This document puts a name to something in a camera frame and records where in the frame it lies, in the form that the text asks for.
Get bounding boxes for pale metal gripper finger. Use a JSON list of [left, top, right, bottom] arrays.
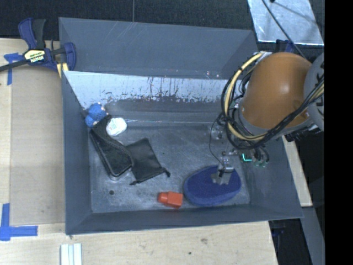
[[210, 157, 226, 184], [221, 158, 234, 186]]

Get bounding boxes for blue oval sponge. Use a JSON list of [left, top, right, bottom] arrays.
[[183, 165, 243, 207]]

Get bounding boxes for grey metal bin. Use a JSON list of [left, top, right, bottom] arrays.
[[57, 17, 304, 236]]

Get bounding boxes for red plastic cap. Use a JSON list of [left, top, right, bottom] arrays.
[[157, 191, 184, 209]]

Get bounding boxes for black cloth pouch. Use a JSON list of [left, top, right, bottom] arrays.
[[125, 137, 171, 186]]

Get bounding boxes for black soft case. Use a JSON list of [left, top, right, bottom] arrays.
[[89, 116, 135, 178]]

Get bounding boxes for white crumpled ball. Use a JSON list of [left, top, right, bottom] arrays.
[[105, 117, 128, 137]]

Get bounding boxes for blue toy animal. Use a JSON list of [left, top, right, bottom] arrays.
[[83, 102, 109, 128]]

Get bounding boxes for brown flat board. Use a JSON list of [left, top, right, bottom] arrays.
[[9, 66, 67, 226]]

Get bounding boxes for black cylinder on white bracket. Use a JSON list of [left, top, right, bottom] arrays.
[[282, 124, 322, 144]]

